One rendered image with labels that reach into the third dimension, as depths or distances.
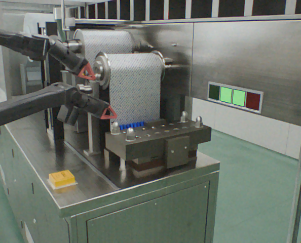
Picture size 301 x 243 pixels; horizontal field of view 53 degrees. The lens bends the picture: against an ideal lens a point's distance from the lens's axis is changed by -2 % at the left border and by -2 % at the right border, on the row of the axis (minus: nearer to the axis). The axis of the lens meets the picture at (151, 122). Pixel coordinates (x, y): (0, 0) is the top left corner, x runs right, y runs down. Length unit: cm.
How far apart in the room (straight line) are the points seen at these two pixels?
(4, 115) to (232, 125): 371
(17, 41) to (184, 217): 89
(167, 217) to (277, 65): 67
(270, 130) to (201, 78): 280
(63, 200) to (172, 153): 42
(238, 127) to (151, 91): 308
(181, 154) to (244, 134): 309
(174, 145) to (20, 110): 54
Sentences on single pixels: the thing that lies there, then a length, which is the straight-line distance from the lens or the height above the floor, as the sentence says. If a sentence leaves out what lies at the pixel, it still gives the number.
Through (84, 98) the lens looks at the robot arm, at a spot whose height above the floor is 117.
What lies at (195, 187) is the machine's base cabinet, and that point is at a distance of 124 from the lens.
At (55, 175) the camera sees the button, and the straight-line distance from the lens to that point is 111.
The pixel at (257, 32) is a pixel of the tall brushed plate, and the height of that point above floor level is 140.
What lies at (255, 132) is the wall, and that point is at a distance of 411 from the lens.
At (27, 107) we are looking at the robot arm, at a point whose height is 118.
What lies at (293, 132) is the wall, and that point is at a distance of 381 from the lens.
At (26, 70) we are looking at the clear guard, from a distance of 214.
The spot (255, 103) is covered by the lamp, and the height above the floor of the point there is 118.
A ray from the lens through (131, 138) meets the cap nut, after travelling 107.
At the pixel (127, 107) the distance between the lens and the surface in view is 124.
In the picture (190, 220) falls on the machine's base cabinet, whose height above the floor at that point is 67.
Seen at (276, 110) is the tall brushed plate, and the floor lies 117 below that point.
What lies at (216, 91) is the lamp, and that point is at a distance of 117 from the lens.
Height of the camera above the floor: 139
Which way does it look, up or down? 16 degrees down
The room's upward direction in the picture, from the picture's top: 1 degrees clockwise
